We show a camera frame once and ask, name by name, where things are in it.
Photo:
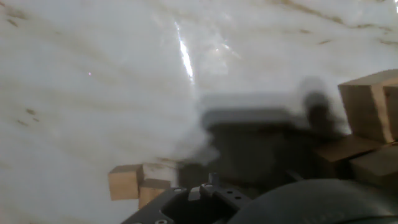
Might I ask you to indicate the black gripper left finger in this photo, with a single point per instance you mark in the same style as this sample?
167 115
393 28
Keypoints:
217 196

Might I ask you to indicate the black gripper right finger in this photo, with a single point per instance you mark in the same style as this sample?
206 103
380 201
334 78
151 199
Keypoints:
293 175

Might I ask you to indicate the white marble pattern mat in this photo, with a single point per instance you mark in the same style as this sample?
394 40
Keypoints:
93 93

